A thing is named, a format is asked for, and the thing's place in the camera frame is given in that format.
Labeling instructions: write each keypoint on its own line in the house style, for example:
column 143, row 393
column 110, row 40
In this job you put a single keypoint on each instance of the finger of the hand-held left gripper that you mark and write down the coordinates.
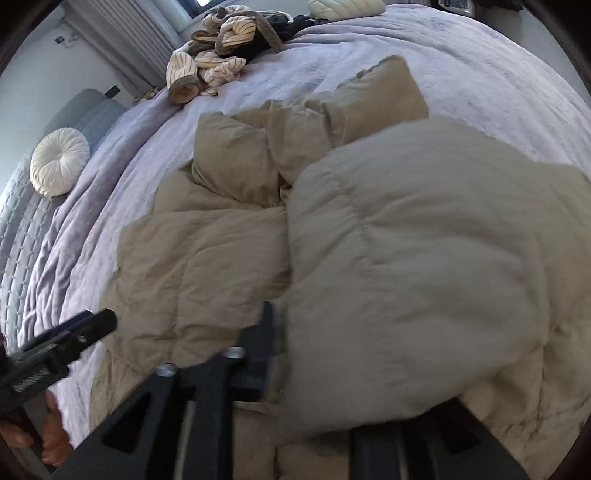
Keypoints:
column 76, row 334

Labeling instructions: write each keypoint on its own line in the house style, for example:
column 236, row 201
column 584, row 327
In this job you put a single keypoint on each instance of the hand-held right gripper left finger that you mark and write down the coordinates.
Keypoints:
column 255, row 367

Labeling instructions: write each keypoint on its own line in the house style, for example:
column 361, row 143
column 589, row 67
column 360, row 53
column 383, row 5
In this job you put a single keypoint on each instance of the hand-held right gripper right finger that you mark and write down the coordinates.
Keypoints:
column 378, row 454

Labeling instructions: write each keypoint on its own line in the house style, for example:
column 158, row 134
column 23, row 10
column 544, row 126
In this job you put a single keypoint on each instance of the beige puffer jacket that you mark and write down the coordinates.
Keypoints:
column 392, row 258

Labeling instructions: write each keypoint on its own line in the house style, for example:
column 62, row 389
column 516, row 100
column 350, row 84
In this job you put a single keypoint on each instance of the dark clothes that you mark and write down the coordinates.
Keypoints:
column 295, row 27

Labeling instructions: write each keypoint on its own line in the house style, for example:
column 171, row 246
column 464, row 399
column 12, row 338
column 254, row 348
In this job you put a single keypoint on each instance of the person's left hand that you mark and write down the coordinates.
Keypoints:
column 56, row 436

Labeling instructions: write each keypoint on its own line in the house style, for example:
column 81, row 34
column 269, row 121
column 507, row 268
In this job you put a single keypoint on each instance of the grey padded headboard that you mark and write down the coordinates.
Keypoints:
column 27, row 230

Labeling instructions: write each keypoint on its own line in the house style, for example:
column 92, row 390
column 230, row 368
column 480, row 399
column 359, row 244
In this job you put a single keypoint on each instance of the round white cushion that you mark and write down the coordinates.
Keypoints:
column 59, row 161

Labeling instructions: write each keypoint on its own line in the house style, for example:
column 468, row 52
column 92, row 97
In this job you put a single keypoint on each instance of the grey curtain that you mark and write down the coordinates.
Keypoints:
column 134, row 37

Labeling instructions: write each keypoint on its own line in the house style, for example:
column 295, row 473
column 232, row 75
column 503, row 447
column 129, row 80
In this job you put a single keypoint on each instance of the cream striped garment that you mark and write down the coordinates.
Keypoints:
column 217, row 55

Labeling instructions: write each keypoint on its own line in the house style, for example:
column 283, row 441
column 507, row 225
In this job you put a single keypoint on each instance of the lavender plush blanket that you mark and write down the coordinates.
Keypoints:
column 461, row 74

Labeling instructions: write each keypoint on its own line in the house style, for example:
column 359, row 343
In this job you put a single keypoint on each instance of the cream quilted pillow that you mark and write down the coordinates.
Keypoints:
column 346, row 8

